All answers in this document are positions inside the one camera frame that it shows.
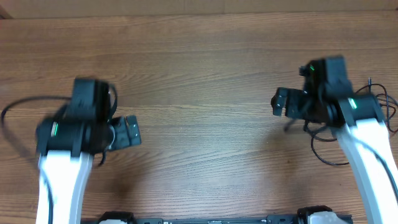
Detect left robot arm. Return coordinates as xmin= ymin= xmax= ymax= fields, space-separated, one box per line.
xmin=36 ymin=78 xmax=142 ymax=223

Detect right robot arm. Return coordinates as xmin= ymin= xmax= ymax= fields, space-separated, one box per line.
xmin=271 ymin=56 xmax=397 ymax=223

